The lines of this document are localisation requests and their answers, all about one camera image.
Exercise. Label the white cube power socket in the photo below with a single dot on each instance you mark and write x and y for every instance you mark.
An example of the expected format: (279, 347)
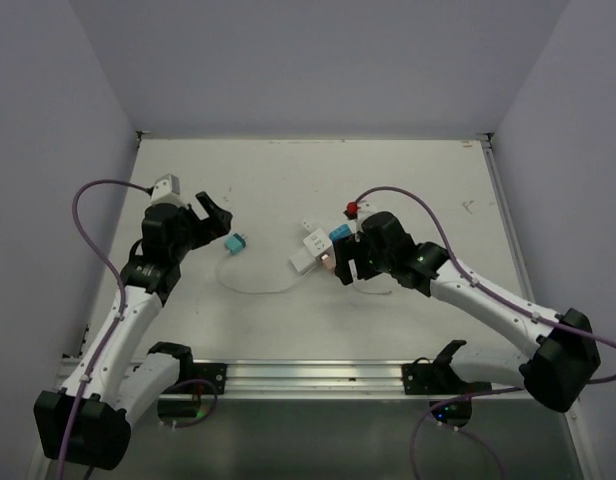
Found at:
(318, 244)

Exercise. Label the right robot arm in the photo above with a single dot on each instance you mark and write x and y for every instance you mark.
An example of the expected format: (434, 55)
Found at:
(554, 354)

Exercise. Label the pink brown charger plug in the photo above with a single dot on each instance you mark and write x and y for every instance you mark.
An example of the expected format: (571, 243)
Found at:
(328, 261)

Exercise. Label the white rectangular power adapter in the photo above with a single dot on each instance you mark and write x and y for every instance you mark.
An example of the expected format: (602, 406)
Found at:
(302, 261)

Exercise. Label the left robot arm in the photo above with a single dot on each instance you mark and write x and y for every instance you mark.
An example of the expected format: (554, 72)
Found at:
(89, 419)

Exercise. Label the white flat adapter plug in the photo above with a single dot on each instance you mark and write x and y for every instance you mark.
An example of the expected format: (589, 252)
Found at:
(307, 225)

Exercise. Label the aluminium rail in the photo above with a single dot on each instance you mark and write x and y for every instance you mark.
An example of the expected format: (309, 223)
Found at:
(308, 376)
(519, 263)

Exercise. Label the aluminium right side rail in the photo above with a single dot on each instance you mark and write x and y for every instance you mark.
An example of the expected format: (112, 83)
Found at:
(519, 263)

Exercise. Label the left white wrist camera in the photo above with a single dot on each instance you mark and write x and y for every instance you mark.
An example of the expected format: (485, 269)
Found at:
(165, 187)

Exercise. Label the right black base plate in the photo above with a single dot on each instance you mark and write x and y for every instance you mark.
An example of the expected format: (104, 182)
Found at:
(421, 378)

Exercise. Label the blue adapter plug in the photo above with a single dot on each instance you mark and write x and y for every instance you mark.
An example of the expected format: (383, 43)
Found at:
(339, 233)

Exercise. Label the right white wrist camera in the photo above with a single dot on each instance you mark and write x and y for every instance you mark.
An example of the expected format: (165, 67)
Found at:
(358, 212)

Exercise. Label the teal USB charger plug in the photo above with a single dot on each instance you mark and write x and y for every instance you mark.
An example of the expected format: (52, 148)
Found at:
(235, 243)

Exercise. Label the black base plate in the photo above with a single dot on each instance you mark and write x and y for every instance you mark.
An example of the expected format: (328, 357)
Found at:
(199, 379)
(421, 378)

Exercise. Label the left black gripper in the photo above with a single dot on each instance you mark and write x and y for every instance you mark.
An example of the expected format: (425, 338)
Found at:
(214, 225)

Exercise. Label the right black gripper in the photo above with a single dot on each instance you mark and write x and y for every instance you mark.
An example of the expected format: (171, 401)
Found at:
(346, 250)

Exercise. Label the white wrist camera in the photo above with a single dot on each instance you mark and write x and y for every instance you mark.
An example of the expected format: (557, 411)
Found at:
(165, 187)
(358, 212)

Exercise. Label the aluminium front rail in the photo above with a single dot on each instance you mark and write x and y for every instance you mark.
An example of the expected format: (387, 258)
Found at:
(308, 376)

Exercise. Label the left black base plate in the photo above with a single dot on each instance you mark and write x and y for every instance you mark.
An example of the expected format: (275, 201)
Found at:
(199, 379)

